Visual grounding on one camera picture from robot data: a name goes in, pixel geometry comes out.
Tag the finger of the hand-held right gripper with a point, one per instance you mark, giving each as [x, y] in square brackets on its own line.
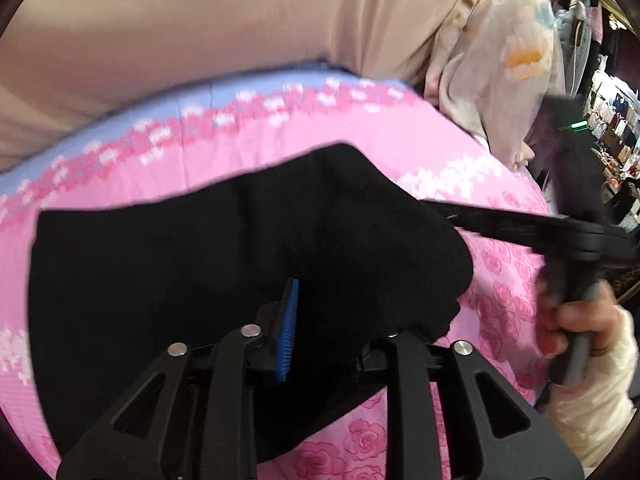
[525, 230]

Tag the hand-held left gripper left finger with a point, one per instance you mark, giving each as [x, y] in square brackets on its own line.
[287, 330]

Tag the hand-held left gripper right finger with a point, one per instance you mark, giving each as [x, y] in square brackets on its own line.
[410, 365]

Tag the black pants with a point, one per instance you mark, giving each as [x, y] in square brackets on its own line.
[175, 270]

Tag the person's right forearm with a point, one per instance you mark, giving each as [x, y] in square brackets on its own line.
[595, 405]

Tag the person's right hand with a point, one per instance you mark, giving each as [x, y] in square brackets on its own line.
[585, 317]

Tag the cluttered shelf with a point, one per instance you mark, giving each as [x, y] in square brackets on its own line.
[620, 150]

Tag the pale floral cloth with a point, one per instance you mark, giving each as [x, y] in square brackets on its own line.
[495, 60]

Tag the hanging clothes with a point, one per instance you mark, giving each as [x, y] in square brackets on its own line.
[580, 25]

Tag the pink rose bed sheet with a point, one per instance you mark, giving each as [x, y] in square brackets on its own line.
[350, 125]

